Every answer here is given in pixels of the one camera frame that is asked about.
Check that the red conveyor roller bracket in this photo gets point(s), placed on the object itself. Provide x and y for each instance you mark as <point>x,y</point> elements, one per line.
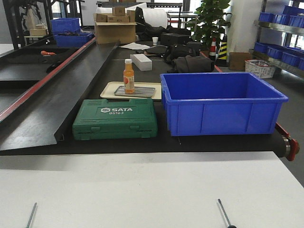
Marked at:
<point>291,144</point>

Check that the black yellow traffic cone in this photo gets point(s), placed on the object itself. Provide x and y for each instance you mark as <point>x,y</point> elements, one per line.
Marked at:
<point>222,52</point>

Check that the blue bin behind conveyor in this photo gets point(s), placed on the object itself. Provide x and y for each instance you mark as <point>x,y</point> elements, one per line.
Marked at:
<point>62,25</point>

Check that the white wire basket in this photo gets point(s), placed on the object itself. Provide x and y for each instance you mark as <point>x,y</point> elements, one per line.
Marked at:
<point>260,68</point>

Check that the beige plastic tray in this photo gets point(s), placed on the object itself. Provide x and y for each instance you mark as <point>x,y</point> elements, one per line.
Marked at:
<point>111,87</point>

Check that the white rectangular box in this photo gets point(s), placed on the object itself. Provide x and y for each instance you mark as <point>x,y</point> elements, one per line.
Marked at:
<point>141,61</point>

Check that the black bag on table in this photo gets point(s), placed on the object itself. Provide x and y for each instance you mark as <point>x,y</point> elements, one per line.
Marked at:
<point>178,50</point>

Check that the white paper cup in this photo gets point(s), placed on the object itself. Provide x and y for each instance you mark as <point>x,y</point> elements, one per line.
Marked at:
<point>154,41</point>

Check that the orange handled tool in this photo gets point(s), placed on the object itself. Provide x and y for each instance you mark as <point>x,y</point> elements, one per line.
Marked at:
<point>46,53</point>

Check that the large cardboard box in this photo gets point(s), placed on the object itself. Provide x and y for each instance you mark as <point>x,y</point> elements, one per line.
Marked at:
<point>111,29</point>

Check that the dark jacket on table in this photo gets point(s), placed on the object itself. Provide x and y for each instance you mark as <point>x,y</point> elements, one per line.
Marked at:
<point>189,64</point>

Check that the large blue plastic bin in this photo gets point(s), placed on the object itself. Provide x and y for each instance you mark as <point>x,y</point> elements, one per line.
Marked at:
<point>228,103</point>

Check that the small grey metal tray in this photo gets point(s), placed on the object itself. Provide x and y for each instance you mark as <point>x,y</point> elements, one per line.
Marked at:
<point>139,91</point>

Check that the orange juice bottle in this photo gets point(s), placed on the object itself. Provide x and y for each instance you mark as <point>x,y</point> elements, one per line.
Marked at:
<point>128,76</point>

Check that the red white traffic cone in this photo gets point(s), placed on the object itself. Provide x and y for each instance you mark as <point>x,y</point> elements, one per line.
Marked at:
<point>212,52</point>

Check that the green SATA tool case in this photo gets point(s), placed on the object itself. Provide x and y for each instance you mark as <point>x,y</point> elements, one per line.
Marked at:
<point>101,119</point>

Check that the brown cardboard box floor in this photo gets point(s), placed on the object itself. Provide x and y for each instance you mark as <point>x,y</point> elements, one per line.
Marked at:
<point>237,60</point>

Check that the green potted plant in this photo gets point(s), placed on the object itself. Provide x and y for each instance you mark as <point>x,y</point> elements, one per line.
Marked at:
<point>211,22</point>

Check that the green-black screwdriver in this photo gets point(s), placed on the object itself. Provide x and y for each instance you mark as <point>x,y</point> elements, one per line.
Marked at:
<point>31,215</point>
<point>225,215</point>

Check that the blue bin on conveyor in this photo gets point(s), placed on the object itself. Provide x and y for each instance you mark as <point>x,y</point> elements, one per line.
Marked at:
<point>74,40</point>

